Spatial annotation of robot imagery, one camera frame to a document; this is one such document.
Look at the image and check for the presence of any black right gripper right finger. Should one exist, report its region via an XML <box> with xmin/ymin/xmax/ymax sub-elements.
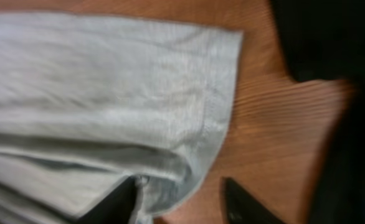
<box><xmin>223</xmin><ymin>177</ymin><xmax>285</xmax><ymax>224</ymax></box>

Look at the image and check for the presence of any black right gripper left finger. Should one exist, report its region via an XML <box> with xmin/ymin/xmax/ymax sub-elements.
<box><xmin>76</xmin><ymin>177</ymin><xmax>138</xmax><ymax>224</ymax></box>

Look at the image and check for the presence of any light blue polo shirt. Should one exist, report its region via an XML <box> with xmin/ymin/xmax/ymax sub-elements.
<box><xmin>0</xmin><ymin>12</ymin><xmax>244</xmax><ymax>223</ymax></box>

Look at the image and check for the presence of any black garment on right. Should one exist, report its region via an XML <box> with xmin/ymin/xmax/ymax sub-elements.
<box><xmin>270</xmin><ymin>0</ymin><xmax>365</xmax><ymax>223</ymax></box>

